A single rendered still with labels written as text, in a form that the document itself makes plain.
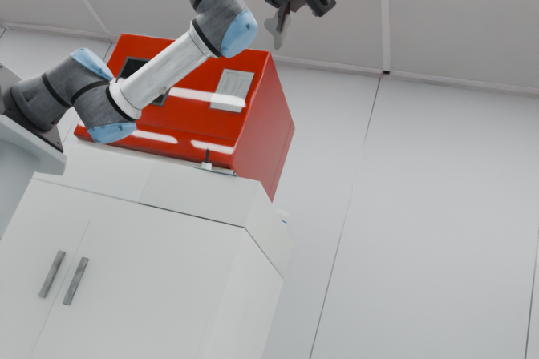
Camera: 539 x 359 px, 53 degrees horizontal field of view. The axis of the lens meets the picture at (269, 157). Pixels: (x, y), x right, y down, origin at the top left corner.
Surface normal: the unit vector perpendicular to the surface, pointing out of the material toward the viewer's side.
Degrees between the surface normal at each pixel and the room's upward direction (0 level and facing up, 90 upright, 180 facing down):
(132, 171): 90
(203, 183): 90
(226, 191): 90
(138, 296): 90
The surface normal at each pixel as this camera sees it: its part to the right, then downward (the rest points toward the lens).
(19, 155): 0.77, -0.01
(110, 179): -0.20, -0.43
